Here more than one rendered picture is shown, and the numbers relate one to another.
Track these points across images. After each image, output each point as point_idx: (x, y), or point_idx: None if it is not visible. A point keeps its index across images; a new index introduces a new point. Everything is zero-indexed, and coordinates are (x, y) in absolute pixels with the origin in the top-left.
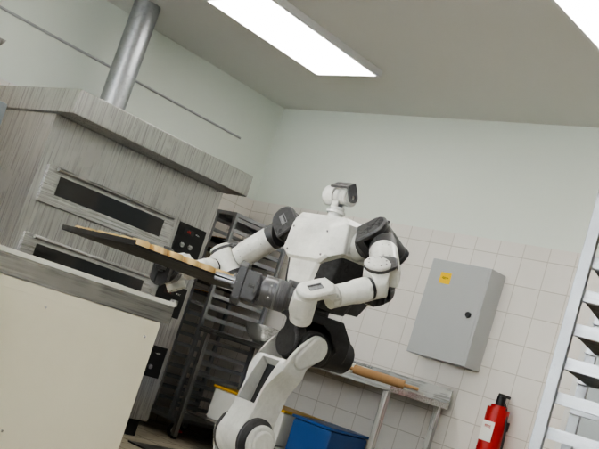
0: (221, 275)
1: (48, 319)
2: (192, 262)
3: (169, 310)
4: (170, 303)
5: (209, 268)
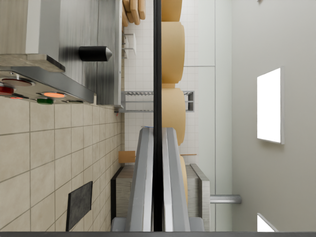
0: (163, 147)
1: None
2: (172, 26)
3: (13, 41)
4: (34, 35)
5: (174, 109)
